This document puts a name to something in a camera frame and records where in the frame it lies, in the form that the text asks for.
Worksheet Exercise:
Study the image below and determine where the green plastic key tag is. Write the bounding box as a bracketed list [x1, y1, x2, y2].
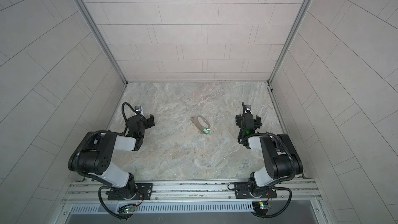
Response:
[202, 128, 210, 135]

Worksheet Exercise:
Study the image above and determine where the metal key holder plate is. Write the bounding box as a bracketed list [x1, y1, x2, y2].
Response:
[190, 115, 210, 134]

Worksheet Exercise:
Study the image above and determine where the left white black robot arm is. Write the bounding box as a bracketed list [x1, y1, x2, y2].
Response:
[68, 115, 155, 200]

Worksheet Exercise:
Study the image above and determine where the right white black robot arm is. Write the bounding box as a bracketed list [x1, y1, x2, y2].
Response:
[235, 112, 303, 198]

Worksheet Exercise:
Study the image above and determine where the right circuit board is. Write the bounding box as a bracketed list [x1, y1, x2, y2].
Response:
[252, 201, 272, 216]

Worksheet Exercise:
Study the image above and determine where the circuit board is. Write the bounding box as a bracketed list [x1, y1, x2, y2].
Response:
[252, 201, 272, 216]
[118, 204, 137, 214]

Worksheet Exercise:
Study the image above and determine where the left circuit board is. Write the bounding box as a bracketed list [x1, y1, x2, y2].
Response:
[118, 204, 137, 214]

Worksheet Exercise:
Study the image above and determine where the perforated vent strip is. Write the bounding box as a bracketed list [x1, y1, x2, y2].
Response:
[70, 202, 254, 214]

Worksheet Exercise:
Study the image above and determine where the right black corrugated cable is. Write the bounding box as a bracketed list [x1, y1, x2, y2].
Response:
[239, 102, 296, 181]

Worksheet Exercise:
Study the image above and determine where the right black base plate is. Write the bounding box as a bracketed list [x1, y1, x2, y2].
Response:
[232, 181, 277, 199]

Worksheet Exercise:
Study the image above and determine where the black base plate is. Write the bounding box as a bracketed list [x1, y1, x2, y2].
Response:
[105, 183, 153, 201]
[232, 181, 277, 199]

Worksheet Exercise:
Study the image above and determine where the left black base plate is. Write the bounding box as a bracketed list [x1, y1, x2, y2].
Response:
[105, 183, 153, 201]

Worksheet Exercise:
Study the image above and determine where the aluminium mounting rail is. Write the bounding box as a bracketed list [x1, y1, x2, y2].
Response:
[60, 178, 322, 205]

